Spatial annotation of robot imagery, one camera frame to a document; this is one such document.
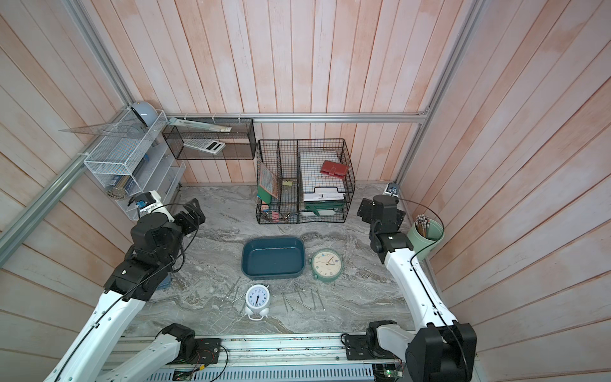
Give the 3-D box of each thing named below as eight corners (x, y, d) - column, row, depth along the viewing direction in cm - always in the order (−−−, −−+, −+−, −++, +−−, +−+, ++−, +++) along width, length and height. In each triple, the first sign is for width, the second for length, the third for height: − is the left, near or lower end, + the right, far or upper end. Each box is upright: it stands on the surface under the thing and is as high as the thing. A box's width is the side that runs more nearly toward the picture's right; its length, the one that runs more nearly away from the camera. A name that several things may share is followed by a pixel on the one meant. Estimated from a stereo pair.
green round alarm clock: (318, 286, 89) (319, 282, 86) (307, 258, 96) (307, 254, 94) (348, 275, 92) (349, 271, 89) (334, 249, 99) (335, 244, 96)
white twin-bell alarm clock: (244, 320, 81) (242, 317, 78) (249, 288, 88) (247, 284, 86) (268, 320, 81) (267, 317, 78) (271, 288, 88) (270, 284, 86)
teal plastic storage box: (240, 280, 90) (237, 274, 86) (246, 242, 101) (244, 235, 97) (305, 280, 91) (306, 275, 86) (305, 242, 101) (305, 235, 97)
